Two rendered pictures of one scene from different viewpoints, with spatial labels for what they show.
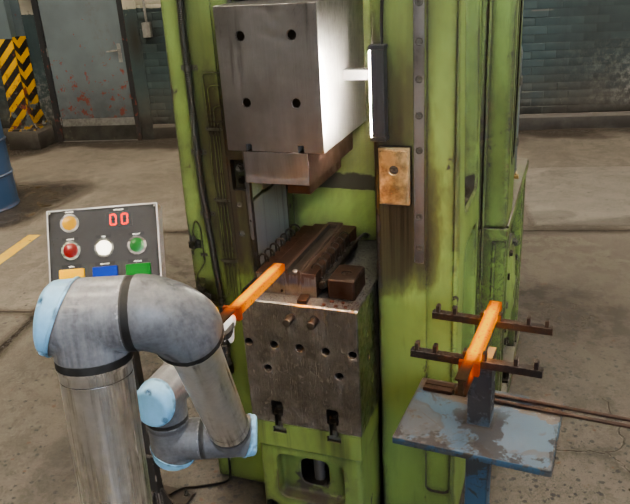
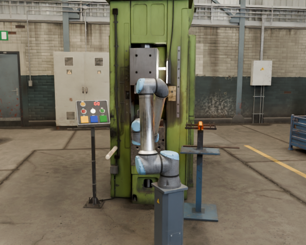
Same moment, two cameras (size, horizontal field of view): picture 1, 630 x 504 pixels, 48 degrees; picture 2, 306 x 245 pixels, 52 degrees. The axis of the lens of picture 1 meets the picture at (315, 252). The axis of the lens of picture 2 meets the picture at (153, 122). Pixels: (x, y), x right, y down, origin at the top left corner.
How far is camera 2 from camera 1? 1.78 m
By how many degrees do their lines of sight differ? 22
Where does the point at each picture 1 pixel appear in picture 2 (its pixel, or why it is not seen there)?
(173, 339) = (163, 89)
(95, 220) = (90, 103)
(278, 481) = (137, 187)
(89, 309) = (150, 81)
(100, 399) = (150, 100)
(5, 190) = not seen: outside the picture
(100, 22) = (10, 79)
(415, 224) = (177, 106)
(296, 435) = not seen: hidden behind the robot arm
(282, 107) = (146, 73)
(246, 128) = (135, 78)
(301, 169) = not seen: hidden behind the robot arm
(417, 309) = (177, 131)
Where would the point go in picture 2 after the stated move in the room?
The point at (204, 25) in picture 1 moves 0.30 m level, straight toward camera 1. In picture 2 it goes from (122, 54) to (131, 52)
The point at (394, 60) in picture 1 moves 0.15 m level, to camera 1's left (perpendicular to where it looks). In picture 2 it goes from (172, 64) to (160, 63)
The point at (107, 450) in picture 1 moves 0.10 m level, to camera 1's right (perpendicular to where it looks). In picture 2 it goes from (150, 111) to (162, 111)
